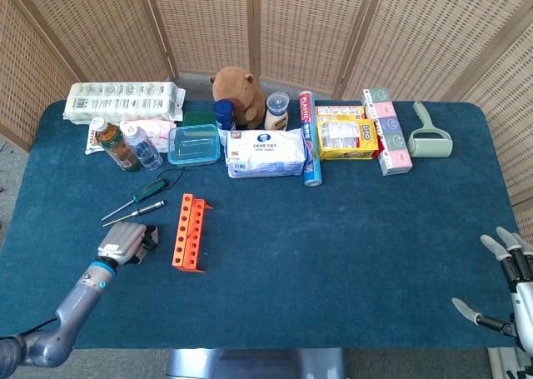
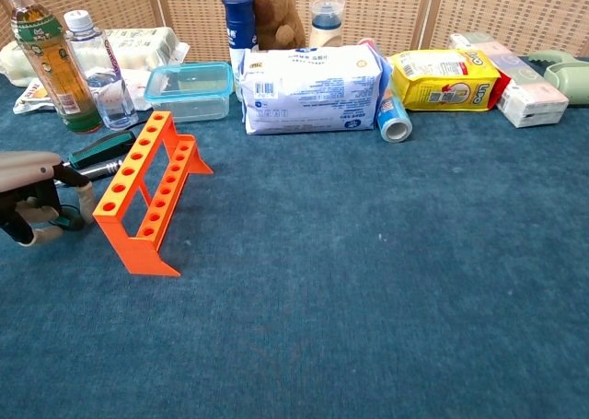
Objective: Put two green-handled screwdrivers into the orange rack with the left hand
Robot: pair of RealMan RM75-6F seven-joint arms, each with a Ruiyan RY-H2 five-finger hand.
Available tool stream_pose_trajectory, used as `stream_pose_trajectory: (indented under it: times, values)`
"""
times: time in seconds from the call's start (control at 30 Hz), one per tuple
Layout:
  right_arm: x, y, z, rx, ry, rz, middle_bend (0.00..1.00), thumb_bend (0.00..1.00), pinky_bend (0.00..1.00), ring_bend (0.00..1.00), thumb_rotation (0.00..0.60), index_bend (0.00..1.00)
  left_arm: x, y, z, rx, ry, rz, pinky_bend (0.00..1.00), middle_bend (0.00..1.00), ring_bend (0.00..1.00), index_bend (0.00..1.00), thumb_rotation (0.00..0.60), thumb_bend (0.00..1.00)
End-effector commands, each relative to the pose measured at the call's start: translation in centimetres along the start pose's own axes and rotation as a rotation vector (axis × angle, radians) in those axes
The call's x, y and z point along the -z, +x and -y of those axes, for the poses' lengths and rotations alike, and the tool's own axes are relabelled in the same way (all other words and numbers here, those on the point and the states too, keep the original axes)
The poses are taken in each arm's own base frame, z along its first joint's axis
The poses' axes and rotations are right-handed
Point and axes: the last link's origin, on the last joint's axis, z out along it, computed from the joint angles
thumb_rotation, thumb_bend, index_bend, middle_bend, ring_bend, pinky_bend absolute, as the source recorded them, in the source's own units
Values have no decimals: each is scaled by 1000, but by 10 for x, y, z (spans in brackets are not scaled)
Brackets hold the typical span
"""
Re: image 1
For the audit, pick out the brown capybara plush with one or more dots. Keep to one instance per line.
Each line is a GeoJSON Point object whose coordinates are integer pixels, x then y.
{"type": "Point", "coordinates": [243, 96]}

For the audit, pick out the clear container blue lid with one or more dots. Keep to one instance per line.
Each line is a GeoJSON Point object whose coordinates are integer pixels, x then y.
{"type": "Point", "coordinates": [193, 146]}

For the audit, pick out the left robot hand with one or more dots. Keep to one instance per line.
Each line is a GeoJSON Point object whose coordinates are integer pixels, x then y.
{"type": "Point", "coordinates": [123, 239]}

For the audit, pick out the yellow snack bag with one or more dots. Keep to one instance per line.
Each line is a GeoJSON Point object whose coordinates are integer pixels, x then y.
{"type": "Point", "coordinates": [345, 139]}

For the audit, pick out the orange test tube rack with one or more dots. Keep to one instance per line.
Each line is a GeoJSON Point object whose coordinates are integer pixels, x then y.
{"type": "Point", "coordinates": [185, 237]}

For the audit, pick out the pink white plastic bag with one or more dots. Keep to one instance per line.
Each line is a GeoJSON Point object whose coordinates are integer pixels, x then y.
{"type": "Point", "coordinates": [160, 133]}

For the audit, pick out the dark green box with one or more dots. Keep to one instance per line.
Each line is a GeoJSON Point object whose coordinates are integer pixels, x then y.
{"type": "Point", "coordinates": [200, 118]}

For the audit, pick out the blue cap spray can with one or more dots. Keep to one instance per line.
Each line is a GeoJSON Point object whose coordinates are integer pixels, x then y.
{"type": "Point", "coordinates": [224, 114]}

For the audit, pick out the clear water bottle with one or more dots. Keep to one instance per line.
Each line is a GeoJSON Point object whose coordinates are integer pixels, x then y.
{"type": "Point", "coordinates": [145, 150]}

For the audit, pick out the large green black screwdriver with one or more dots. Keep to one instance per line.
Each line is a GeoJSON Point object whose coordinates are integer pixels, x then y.
{"type": "Point", "coordinates": [150, 187]}

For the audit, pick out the cream bottle clear cap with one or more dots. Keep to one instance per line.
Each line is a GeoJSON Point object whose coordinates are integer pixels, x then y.
{"type": "Point", "coordinates": [277, 118]}

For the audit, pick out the pastel tissue box pack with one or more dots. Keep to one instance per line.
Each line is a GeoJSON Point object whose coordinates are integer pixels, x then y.
{"type": "Point", "coordinates": [391, 141]}

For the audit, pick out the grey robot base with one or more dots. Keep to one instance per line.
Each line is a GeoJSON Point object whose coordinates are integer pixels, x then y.
{"type": "Point", "coordinates": [250, 364]}

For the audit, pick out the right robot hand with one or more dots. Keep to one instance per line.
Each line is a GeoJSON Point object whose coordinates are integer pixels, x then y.
{"type": "Point", "coordinates": [524, 304]}

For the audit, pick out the pale green lint roller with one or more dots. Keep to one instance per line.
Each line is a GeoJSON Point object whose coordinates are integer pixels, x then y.
{"type": "Point", "coordinates": [429, 148]}

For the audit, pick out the white packet red print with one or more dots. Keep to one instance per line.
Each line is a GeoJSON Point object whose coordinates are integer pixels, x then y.
{"type": "Point", "coordinates": [91, 141]}

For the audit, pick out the blue carpet table cover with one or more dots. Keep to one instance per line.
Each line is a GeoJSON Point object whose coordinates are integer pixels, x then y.
{"type": "Point", "coordinates": [333, 250]}

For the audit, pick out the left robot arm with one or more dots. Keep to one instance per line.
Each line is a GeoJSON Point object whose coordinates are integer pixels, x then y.
{"type": "Point", "coordinates": [75, 304]}

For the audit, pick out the white paper roll pack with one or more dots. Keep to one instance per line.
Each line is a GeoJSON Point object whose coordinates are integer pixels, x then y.
{"type": "Point", "coordinates": [121, 102]}

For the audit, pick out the rattan folding screen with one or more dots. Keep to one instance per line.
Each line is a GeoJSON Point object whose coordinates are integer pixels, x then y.
{"type": "Point", "coordinates": [208, 21]}

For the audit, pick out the blue plastic wrap roll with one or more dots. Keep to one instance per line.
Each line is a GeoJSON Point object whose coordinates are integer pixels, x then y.
{"type": "Point", "coordinates": [310, 146]}

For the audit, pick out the white wet wipes pack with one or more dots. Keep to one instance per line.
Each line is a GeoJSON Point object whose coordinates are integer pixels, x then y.
{"type": "Point", "coordinates": [266, 154]}

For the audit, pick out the green tea bottle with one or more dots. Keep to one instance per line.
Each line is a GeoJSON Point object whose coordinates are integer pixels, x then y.
{"type": "Point", "coordinates": [118, 146]}

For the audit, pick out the yellow red snack box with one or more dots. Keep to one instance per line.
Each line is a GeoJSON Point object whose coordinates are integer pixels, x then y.
{"type": "Point", "coordinates": [337, 111]}

